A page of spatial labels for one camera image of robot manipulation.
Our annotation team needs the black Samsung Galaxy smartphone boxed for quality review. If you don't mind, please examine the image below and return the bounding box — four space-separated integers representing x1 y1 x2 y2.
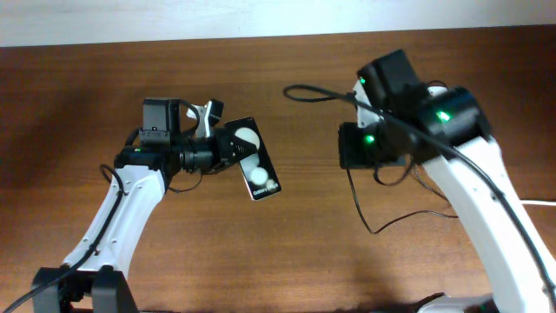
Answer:
225 117 281 201

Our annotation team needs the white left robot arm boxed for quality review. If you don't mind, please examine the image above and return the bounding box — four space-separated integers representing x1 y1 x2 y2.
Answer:
31 98 262 312

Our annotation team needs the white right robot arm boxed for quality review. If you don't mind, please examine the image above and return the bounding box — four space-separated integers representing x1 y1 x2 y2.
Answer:
339 50 555 312

